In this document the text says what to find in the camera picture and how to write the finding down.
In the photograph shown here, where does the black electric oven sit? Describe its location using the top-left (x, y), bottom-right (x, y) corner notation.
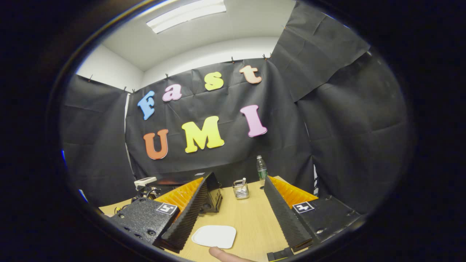
top-left (157, 172), bottom-right (224, 214)

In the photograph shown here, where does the white plate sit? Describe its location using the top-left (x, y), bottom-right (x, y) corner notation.
top-left (191, 225), bottom-right (237, 249)

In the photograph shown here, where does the white toaster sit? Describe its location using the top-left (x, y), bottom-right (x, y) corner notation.
top-left (134, 176), bottom-right (158, 190)

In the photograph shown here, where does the metal wire basket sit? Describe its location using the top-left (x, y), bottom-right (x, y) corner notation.
top-left (233, 179), bottom-right (250, 200)

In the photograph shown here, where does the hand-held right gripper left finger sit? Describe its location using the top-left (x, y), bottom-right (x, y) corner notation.
top-left (108, 177), bottom-right (209, 254)

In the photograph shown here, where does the ceiling light panel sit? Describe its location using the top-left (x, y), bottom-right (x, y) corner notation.
top-left (146, 0), bottom-right (227, 34)

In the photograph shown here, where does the green plastic bottle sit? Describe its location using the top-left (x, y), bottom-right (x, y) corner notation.
top-left (256, 155), bottom-right (268, 181)

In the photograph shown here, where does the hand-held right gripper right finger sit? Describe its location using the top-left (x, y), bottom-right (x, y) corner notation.
top-left (263, 175), bottom-right (366, 253)

